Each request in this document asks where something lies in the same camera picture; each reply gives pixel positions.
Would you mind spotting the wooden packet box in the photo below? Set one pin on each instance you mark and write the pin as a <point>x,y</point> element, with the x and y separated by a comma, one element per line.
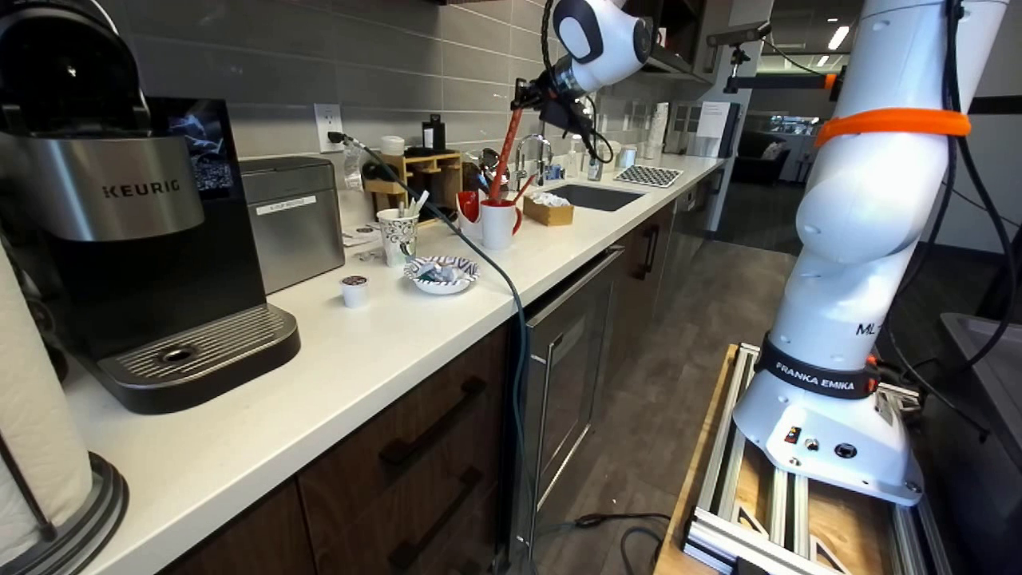
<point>547,213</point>

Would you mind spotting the white paper towel roll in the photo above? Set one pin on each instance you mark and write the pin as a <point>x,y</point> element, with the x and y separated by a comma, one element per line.
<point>38,425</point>

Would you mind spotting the grey drying mat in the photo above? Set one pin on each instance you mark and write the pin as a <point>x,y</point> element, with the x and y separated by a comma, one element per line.
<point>647,178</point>

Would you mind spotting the wooden countertop organizer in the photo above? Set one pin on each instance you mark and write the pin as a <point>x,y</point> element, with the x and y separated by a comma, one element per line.
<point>435,178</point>

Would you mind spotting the clear glass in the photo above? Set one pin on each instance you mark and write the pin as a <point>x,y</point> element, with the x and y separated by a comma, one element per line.
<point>398,238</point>

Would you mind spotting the black Keurig coffee maker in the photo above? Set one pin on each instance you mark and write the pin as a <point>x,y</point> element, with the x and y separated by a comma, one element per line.
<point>128,243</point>

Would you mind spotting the black canister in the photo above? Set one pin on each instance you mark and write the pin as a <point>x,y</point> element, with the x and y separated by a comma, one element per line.
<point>432,132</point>

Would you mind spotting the white paper packets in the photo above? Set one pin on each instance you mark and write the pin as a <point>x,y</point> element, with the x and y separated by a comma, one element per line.
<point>547,196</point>

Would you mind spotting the blue and white patterned bowl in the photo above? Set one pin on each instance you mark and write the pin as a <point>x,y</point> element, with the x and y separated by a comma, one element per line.
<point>441,276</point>

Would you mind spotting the dark built-in dishwasher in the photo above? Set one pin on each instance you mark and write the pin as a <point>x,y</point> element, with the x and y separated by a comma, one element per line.
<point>575,362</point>

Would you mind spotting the small white cup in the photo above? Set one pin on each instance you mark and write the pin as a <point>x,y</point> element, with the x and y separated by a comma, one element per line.
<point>394,145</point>

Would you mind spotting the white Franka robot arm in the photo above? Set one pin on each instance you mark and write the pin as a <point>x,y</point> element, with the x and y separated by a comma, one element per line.
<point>873,213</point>

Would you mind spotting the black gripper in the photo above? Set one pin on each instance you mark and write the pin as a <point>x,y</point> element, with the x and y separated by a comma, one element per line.
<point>563,100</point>

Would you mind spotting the small white coffee pod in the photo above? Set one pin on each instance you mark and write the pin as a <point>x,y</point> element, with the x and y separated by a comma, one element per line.
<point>352,291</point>

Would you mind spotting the white wall outlet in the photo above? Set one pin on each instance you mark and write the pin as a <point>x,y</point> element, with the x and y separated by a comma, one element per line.
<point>327,124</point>

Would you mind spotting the orange object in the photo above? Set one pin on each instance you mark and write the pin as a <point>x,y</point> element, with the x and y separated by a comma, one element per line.
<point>506,148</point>

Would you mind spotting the dark countertop sink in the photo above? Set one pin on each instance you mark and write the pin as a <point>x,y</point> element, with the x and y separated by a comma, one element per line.
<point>597,196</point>

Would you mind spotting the silver metal box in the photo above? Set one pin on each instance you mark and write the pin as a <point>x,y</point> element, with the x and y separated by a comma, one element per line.
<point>291,224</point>

